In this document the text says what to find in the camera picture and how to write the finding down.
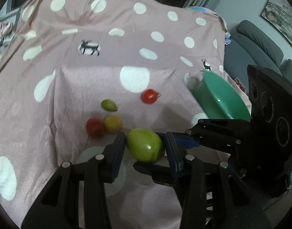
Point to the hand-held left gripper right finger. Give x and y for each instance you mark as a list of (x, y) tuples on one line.
[(173, 155)]

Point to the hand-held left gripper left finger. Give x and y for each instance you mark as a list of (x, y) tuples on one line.
[(118, 152)]

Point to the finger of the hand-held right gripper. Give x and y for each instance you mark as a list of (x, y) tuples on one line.
[(155, 173), (186, 142)]

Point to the large green tomato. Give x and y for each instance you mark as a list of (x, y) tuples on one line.
[(145, 145)]

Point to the pale yellow round fruit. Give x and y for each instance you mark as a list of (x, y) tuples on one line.
[(113, 123)]

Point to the red tomato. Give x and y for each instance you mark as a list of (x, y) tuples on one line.
[(94, 127), (148, 96)]

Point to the small green pointed fruit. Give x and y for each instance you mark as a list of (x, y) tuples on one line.
[(109, 105)]

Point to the green plastic bowl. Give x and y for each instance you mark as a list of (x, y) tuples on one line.
[(219, 100)]

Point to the red snack packet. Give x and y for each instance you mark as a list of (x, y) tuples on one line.
[(240, 84)]

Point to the grey sofa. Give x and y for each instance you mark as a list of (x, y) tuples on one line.
[(255, 47)]

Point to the pink polka-dot cloth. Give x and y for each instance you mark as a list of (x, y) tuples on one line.
[(65, 81)]

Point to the purple cloth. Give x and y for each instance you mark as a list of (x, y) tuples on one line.
[(227, 39)]

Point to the pink clothes pile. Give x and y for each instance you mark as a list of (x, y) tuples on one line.
[(1, 28)]

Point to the framed wall picture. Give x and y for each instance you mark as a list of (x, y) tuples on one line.
[(281, 16)]

